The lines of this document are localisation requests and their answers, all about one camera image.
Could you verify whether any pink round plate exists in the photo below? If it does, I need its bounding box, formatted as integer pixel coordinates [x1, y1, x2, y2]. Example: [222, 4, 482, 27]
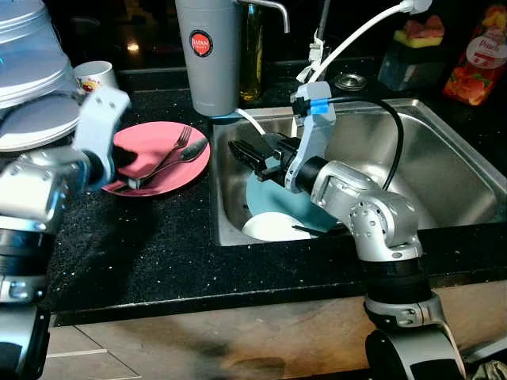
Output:
[101, 121, 212, 196]

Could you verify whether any teal round plate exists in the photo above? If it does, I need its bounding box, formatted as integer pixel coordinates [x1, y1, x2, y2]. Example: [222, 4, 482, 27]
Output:
[246, 170, 345, 234]

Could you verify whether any silver metal fork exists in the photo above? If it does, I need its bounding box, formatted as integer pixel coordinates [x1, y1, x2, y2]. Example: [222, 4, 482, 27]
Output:
[131, 125, 193, 187]

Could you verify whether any silver metal spoon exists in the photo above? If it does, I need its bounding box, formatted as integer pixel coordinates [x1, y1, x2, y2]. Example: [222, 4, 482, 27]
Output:
[127, 141, 208, 191]

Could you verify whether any white bowl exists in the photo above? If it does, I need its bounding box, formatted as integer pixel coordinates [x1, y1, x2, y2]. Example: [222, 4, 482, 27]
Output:
[242, 212, 314, 241]

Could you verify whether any grey water filter canister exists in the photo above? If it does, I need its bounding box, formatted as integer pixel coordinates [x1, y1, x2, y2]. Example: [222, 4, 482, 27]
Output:
[174, 0, 290, 118]

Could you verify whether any olive oil glass bottle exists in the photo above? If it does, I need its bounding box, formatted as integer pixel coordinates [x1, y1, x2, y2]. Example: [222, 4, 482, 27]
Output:
[242, 0, 264, 102]

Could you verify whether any white cartoon print cup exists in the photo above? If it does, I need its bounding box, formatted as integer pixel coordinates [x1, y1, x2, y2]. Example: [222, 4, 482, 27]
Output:
[73, 61, 118, 92]

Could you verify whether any round silver sink hole cover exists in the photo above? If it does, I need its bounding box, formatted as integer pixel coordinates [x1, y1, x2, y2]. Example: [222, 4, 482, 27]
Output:
[334, 73, 367, 91]

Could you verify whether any white tie on faucet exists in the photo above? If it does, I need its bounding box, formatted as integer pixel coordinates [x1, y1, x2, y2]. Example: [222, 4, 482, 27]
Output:
[297, 36, 330, 84]

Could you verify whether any metal faucet pipe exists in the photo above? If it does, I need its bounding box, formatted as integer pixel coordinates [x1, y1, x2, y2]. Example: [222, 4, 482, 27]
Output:
[317, 0, 332, 44]

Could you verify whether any black sponge holder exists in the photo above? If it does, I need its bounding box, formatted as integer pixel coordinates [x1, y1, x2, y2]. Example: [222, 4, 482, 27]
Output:
[378, 20, 446, 92]

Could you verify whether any stainless steel sink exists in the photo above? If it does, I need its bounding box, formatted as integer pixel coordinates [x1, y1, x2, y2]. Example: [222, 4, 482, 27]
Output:
[212, 99, 507, 246]

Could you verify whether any yellow and red sponge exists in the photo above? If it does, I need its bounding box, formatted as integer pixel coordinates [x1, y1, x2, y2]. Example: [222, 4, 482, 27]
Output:
[394, 16, 444, 48]

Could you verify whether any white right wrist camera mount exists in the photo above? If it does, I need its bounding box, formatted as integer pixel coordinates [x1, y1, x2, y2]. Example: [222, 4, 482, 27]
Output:
[284, 81, 335, 193]

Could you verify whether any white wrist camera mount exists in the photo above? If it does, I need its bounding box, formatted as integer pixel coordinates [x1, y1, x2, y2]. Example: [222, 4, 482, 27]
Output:
[284, 81, 335, 193]
[73, 85, 132, 171]

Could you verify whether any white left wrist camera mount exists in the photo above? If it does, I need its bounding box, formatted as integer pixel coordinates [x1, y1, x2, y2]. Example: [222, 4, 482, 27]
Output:
[73, 85, 132, 171]

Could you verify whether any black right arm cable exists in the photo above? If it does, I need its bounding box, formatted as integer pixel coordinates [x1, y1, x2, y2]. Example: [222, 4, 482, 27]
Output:
[321, 95, 405, 191]

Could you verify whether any white hose tap adapter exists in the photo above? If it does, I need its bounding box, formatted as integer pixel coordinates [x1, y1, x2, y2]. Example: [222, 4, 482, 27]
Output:
[400, 0, 433, 13]

